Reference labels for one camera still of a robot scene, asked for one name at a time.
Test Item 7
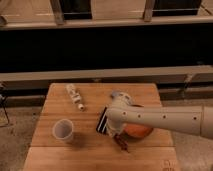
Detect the black stand at left edge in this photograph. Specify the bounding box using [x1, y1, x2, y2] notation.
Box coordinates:
[0, 82, 10, 128]

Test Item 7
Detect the black white striped block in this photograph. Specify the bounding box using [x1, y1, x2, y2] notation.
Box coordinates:
[96, 108, 107, 135]

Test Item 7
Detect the orange round bowl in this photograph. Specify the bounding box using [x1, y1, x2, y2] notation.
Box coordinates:
[124, 123, 153, 139]

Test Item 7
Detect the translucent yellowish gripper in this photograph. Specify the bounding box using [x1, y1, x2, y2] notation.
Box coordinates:
[106, 120, 124, 137]

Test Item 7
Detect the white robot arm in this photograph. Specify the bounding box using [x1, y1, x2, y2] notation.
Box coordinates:
[106, 92, 213, 139]

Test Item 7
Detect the clear plastic cup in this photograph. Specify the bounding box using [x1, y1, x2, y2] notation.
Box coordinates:
[52, 119, 74, 143]

